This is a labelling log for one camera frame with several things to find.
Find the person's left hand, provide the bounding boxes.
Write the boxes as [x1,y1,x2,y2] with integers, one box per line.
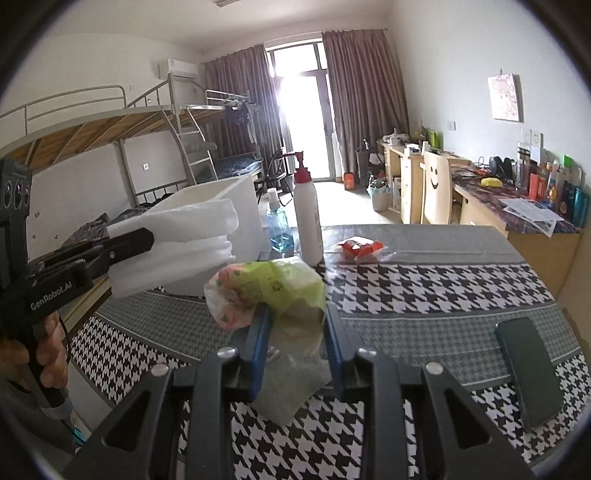
[0,309,71,387]

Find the wooden desk with drawers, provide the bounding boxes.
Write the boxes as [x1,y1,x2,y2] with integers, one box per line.
[379,141,472,225]

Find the wooden desk with cloth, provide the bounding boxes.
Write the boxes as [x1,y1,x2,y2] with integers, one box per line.
[455,164,583,296]

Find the red snack packet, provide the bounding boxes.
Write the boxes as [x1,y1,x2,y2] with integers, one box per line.
[333,236,407,265]

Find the large metal bunk bed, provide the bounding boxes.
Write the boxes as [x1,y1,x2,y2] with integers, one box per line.
[0,74,218,222]

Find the glass balcony door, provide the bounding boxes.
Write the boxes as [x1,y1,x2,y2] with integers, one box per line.
[265,41,338,181]

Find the dark standing bag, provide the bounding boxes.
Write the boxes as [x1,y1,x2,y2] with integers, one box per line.
[355,141,384,174]

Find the black smartphone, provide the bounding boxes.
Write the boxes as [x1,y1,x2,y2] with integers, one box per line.
[495,316,565,432]

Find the small metal bunk bed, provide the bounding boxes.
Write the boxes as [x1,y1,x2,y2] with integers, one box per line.
[187,90,264,185]

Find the brown curtain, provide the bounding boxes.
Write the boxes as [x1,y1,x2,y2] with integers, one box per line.
[203,44,284,171]
[322,30,409,176]

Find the blue patterned quilt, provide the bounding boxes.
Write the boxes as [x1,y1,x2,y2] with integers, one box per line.
[62,208,153,247]

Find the wooden smiley chair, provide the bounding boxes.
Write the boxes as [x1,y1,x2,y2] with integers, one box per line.
[421,150,455,225]

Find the white foam box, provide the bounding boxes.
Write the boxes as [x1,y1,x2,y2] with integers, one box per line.
[141,176,262,296]

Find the printed papers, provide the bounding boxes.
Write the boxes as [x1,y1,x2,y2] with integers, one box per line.
[499,198,559,237]

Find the dark hanging clothes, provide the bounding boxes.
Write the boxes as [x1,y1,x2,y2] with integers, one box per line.
[228,102,259,127]

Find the wall poster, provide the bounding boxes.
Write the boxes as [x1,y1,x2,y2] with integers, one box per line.
[488,73,525,123]

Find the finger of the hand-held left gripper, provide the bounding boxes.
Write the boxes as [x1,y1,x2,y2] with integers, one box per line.
[43,227,156,282]

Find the row of toiletry bottles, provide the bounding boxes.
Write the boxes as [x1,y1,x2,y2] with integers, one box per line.
[515,143,591,227]

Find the white pump bottle red top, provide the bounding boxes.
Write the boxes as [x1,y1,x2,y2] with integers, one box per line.
[284,150,325,267]

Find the houndstooth tablecloth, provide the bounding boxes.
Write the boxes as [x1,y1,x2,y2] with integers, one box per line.
[69,224,587,480]

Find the blue liquid spray bottle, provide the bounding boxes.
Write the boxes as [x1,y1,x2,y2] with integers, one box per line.
[265,187,296,252]

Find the dark patterned desk cloth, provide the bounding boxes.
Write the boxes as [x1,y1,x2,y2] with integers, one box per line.
[450,164,583,236]

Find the black folding chair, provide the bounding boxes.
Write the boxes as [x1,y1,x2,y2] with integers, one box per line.
[259,148,296,206]

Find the white air conditioner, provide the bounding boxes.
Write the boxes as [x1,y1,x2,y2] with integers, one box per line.
[159,58,198,79]

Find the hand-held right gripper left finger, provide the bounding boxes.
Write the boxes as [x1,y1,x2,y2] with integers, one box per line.
[62,304,272,480]

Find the white trash bin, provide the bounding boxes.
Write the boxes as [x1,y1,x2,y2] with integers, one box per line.
[368,178,393,212]

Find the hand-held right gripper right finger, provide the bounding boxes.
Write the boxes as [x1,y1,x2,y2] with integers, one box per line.
[323,305,537,480]

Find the green printed plastic bag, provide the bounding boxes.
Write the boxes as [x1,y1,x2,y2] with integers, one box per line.
[204,258,327,356]

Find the white soft cloth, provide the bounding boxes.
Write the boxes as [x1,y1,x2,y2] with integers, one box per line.
[107,196,240,298]

